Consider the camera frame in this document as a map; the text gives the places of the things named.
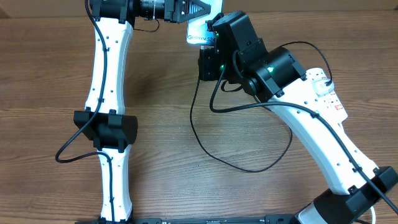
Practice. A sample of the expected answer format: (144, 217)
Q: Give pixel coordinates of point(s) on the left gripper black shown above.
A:
(178, 17)

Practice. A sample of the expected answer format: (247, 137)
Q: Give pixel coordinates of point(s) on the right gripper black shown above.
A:
(204, 58)

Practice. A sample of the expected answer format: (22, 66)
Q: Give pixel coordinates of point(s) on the blue Galaxy smartphone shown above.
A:
(197, 30)

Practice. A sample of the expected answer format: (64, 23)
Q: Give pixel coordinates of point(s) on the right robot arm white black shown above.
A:
(298, 97)

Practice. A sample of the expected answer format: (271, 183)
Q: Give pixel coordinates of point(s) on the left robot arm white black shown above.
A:
(103, 120)

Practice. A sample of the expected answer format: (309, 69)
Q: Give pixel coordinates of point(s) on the white charger plug adapter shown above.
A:
(323, 87)

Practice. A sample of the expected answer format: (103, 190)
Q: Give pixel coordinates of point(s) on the white power strip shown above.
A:
(333, 103)

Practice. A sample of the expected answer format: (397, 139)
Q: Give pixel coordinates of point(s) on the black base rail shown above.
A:
(268, 219)

